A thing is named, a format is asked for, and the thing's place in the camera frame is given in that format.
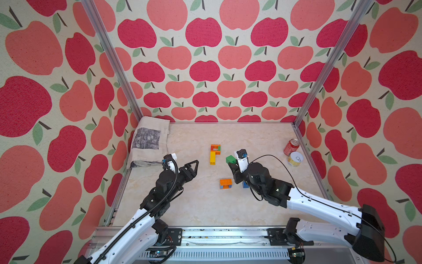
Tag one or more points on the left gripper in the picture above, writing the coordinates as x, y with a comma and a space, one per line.
189, 170

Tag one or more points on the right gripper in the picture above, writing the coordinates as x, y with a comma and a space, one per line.
236, 172

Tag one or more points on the green lego brick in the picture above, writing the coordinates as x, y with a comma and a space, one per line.
231, 160

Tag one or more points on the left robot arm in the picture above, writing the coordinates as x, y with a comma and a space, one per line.
145, 229

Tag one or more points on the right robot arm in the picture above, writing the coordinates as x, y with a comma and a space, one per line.
359, 228

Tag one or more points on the folded beige towel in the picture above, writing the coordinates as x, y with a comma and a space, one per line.
149, 143

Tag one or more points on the yellow tin can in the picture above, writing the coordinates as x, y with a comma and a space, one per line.
295, 159

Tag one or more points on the red soda can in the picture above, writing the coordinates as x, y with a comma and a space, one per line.
291, 146

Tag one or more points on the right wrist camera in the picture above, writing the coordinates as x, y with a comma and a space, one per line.
242, 159

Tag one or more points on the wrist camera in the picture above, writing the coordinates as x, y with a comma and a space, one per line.
242, 159
169, 162

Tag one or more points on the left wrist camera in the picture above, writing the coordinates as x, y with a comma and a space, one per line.
169, 162

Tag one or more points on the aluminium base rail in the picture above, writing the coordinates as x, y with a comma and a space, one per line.
250, 245

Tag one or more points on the left frame post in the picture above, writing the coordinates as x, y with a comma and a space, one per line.
99, 27

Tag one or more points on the frame post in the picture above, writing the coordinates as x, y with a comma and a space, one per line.
357, 15
99, 27

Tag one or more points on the right frame post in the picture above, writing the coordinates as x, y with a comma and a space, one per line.
357, 15

